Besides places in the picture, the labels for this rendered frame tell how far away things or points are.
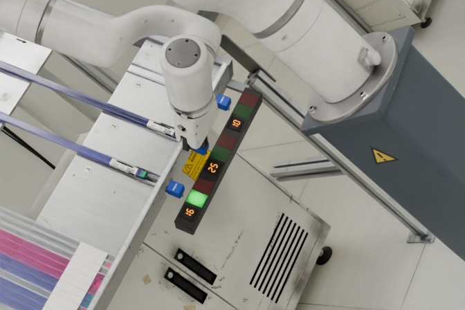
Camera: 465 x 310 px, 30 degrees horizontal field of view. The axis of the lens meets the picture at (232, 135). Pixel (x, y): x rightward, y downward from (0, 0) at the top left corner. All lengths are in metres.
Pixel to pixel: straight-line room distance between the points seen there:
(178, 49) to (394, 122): 0.38
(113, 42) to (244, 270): 0.91
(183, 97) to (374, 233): 1.00
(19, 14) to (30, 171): 2.26
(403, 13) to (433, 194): 1.30
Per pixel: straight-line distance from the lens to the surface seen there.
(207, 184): 1.76
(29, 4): 1.53
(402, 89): 1.45
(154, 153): 1.79
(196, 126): 1.63
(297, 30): 1.37
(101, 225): 1.74
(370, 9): 2.84
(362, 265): 2.35
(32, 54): 1.97
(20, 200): 3.73
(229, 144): 1.79
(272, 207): 2.30
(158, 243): 2.10
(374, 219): 2.43
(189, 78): 1.49
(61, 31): 1.52
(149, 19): 1.55
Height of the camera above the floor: 1.41
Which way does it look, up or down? 25 degrees down
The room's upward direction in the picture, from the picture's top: 50 degrees counter-clockwise
